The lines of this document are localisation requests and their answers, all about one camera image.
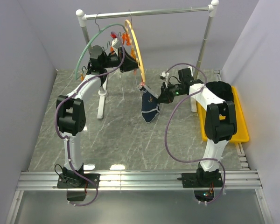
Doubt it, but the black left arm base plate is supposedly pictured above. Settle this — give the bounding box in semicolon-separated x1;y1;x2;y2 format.
57;173;100;202

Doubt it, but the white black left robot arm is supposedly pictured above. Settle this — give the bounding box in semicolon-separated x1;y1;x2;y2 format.
55;45;138;188

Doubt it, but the metal clothes rack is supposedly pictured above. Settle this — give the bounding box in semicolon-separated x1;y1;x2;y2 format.
76;0;221;120

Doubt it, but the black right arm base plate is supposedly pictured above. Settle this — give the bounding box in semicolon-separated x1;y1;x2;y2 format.
177;173;223;188

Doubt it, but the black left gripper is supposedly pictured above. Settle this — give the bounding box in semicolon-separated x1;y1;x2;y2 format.
102;47;142;73

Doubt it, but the navy blue underwear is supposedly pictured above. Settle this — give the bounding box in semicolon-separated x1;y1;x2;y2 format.
139;85;160;123

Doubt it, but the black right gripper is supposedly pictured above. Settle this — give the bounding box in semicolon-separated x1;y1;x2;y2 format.
156;82;185;105

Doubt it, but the aluminium rail frame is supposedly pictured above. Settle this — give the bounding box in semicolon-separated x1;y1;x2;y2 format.
6;170;273;224

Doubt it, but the black garment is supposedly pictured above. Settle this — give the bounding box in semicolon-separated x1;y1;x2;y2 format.
206;81;234;102

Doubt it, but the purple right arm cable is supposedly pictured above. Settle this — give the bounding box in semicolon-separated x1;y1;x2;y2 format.
164;63;226;205

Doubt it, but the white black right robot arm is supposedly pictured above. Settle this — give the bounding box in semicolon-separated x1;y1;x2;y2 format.
158;66;237;188

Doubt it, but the yellow plastic tray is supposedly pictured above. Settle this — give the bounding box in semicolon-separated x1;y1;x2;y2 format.
196;86;250;143

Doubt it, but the yellow clip hanger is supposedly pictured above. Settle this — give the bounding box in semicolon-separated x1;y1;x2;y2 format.
124;10;146;83

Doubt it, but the green clip hanger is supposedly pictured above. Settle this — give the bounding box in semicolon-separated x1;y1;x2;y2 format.
74;9;125;80

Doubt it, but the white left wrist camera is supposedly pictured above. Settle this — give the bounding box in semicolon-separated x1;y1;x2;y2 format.
111;33;122;51

